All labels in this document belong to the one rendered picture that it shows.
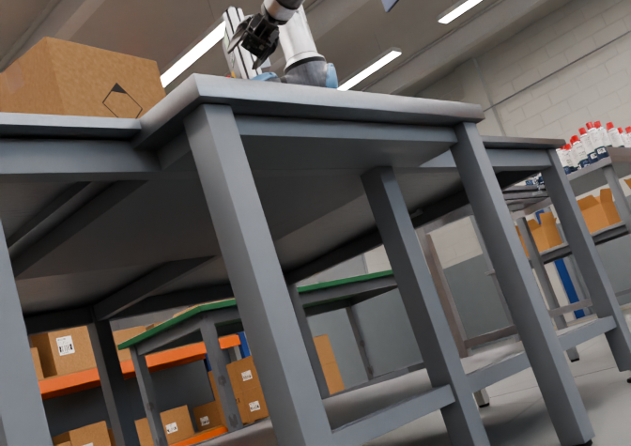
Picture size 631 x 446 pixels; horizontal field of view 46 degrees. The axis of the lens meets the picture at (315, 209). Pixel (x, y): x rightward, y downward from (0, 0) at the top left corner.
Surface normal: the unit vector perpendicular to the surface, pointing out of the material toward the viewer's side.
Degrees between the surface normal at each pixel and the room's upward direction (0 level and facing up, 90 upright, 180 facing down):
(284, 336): 90
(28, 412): 90
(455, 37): 90
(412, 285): 90
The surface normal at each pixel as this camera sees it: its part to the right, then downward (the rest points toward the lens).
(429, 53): -0.67, 0.05
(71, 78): 0.77, -0.36
